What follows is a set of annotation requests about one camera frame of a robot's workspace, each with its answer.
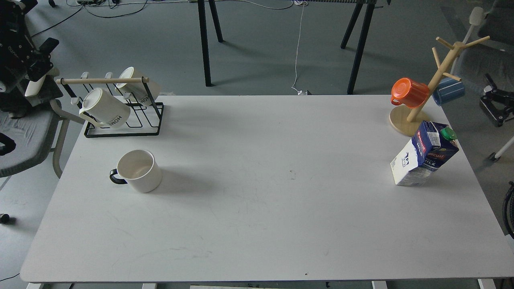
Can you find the white mug with black handle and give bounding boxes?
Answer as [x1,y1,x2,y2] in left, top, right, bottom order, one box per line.
[109,150,162,193]

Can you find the blue and white milk carton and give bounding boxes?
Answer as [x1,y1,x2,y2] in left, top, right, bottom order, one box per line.
[390,120,459,187]

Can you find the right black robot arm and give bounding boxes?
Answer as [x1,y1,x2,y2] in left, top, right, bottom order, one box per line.
[480,73,514,127]

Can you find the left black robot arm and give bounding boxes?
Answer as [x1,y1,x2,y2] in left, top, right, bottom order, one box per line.
[0,0,63,119]

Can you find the rear white mug on rack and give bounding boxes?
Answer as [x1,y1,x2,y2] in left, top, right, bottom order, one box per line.
[116,67,161,106]

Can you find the white mug on rack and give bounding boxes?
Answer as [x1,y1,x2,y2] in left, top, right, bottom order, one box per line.
[79,88,131,128]
[116,67,161,106]

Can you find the wooden mug tree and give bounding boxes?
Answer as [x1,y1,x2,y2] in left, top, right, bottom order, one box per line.
[389,35,490,136]

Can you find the front white mug on rack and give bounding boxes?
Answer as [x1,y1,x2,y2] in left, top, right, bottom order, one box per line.
[79,88,131,128]

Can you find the orange mug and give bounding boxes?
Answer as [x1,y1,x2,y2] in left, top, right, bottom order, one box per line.
[390,77,430,109]

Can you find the black trestle table legs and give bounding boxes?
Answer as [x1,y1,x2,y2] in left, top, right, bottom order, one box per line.
[198,0,392,94]

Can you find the blue mug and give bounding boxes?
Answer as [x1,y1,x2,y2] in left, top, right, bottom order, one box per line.
[432,77,465,106]

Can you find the grey office chair right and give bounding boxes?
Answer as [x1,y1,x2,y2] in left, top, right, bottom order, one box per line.
[450,0,514,162]

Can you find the black wire mug rack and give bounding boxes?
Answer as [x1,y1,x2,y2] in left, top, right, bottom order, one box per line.
[56,77,165,138]

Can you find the white cable on floor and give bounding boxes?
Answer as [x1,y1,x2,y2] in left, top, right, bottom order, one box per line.
[209,0,309,96]

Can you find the black cable on floor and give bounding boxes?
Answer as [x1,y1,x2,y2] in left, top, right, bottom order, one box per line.
[30,0,161,39]

